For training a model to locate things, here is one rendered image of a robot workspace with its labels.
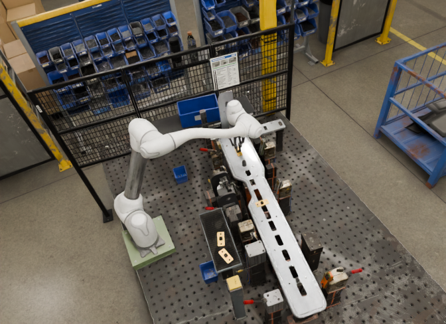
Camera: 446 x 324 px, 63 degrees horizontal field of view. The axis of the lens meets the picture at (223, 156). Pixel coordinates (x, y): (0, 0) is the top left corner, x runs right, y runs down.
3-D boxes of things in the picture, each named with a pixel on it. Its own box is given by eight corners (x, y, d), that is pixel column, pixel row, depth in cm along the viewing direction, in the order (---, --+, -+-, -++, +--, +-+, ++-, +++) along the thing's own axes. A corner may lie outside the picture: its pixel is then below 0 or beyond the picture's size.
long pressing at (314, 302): (334, 306, 186) (334, 305, 185) (293, 321, 183) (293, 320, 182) (245, 129, 276) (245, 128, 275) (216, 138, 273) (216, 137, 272)
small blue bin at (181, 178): (189, 182, 285) (187, 174, 279) (177, 185, 284) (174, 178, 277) (186, 171, 292) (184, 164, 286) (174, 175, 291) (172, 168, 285)
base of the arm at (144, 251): (145, 263, 237) (143, 259, 233) (129, 239, 250) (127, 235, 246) (168, 247, 244) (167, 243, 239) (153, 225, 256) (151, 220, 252)
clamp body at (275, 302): (285, 324, 210) (287, 303, 183) (267, 331, 208) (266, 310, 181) (278, 309, 216) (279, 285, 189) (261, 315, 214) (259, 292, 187)
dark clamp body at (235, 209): (249, 243, 245) (246, 213, 217) (230, 250, 244) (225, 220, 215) (243, 230, 252) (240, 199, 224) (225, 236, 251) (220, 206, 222)
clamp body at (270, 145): (278, 178, 280) (279, 147, 253) (263, 182, 278) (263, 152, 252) (273, 169, 285) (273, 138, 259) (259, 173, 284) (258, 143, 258)
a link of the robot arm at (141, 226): (141, 252, 236) (132, 234, 220) (128, 233, 247) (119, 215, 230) (162, 238, 242) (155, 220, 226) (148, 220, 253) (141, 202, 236)
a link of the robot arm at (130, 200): (122, 231, 241) (108, 210, 254) (144, 224, 252) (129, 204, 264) (141, 132, 202) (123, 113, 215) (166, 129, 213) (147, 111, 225)
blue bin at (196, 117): (221, 119, 280) (219, 107, 270) (182, 128, 278) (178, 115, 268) (217, 106, 291) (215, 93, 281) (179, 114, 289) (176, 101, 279)
